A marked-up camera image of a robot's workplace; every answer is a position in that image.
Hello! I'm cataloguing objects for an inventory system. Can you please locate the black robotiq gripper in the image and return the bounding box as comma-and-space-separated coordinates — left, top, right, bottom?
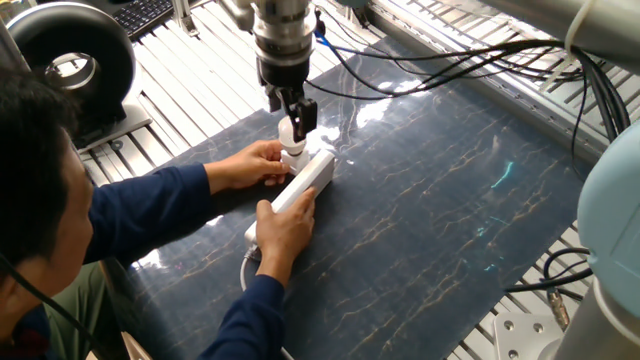
257, 52, 319, 144

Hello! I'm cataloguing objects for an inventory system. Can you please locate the white LED bulb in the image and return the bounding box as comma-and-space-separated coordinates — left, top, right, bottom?
277, 115, 309, 157

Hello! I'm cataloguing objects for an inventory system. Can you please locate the white plug-in bulb holder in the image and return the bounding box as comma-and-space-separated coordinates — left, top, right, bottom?
279, 149, 311, 176

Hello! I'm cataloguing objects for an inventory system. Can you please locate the white power strip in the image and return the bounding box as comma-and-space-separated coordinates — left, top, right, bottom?
243, 148, 336, 261

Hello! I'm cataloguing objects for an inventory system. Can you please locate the navy sleeved left forearm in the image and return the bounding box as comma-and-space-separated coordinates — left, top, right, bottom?
84, 163, 224, 265

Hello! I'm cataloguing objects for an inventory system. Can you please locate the navy sleeved right forearm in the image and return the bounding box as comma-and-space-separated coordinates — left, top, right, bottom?
197, 273, 287, 360

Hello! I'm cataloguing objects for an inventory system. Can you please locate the person's left hand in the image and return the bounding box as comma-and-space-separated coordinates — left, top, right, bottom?
217, 139, 291, 195

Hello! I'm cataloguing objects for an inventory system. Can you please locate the person's right hand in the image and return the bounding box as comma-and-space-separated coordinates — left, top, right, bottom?
254, 186, 318, 289

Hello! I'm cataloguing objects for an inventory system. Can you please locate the dark marble pattern mat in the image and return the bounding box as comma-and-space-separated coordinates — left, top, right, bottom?
97, 34, 586, 360

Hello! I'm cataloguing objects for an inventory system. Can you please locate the black computer keyboard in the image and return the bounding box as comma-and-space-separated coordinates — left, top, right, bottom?
112, 0, 176, 39

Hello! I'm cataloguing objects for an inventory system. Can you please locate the slanted aluminium pole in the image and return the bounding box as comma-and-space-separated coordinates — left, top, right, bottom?
0, 22, 29, 71

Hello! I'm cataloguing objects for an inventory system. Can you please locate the green trousered leg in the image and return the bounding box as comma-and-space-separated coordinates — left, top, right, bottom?
44, 262, 126, 360

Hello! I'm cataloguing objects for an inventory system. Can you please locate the grey robot mounting plate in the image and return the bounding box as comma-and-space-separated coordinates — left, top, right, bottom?
493, 312, 566, 360

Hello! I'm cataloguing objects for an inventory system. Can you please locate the dark blue robot cable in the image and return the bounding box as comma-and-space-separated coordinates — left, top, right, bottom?
314, 30, 361, 76

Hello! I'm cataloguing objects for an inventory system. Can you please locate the short aluminium bracket post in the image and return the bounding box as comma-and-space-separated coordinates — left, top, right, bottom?
172, 0, 200, 38

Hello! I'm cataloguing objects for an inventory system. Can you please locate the grey device base plate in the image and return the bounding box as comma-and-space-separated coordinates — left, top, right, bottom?
74, 97, 154, 154

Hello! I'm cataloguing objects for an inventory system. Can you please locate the white power strip cable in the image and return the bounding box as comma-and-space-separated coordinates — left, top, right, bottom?
239, 247, 296, 360

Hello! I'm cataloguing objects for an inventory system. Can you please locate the black round ring device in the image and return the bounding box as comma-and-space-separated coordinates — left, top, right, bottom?
7, 2, 137, 139

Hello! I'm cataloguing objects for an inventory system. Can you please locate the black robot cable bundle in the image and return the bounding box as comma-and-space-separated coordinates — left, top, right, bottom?
304, 4, 632, 181

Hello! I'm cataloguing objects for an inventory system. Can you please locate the thin black cord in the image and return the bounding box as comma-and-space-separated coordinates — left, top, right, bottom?
0, 252, 109, 360

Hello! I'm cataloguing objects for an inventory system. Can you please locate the black cable with metal plug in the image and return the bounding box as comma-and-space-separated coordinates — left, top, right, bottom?
503, 247, 595, 331

